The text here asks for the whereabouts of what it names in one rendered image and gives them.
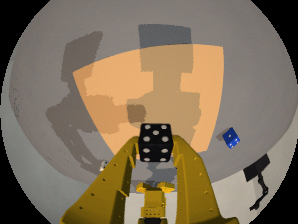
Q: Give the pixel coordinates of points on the orange mat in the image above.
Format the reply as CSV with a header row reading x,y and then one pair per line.
x,y
176,84

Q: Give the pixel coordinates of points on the white die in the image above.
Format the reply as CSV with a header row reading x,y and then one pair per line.
x,y
103,165

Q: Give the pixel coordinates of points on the blue die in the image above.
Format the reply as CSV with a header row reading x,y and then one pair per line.
x,y
231,138

